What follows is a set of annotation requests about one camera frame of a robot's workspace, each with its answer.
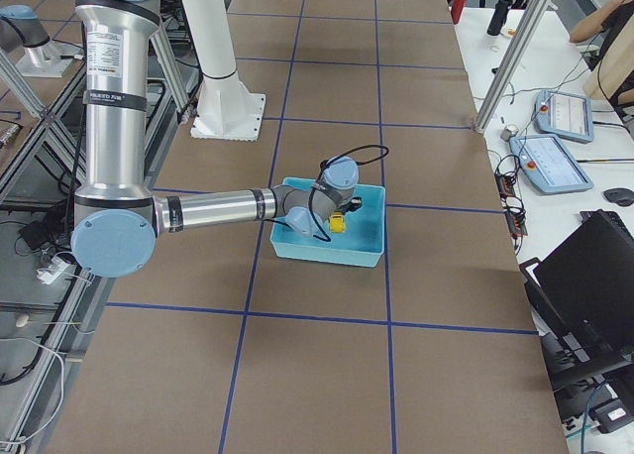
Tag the black bottle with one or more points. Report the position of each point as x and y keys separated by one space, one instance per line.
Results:
x=499 y=17

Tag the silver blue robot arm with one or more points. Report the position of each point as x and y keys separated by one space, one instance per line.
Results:
x=117 y=219

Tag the light blue plastic bin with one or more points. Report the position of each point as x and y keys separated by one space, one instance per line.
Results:
x=361 y=245

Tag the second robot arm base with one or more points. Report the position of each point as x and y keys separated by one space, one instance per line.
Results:
x=21 y=28

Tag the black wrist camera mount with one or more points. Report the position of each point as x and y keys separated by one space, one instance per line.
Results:
x=354 y=204

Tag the teach pendant tablet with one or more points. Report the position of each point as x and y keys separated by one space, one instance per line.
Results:
x=549 y=165
x=569 y=116

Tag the aluminium frame post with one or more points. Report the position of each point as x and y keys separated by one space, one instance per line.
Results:
x=526 y=28

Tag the small metal cylinder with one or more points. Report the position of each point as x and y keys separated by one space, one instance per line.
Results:
x=508 y=132

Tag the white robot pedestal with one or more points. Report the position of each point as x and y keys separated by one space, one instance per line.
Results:
x=226 y=109

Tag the near teach pendant tablet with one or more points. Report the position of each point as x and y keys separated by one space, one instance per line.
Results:
x=549 y=165

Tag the black computer mouse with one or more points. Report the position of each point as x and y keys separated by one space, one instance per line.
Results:
x=621 y=196

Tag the yellow beetle toy car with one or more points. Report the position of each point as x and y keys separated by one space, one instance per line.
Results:
x=337 y=223

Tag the black laptop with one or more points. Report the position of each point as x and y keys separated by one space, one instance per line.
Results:
x=583 y=290

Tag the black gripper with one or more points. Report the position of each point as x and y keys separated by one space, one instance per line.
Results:
x=348 y=208

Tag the far teach pendant tablet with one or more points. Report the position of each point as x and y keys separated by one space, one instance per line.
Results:
x=569 y=116

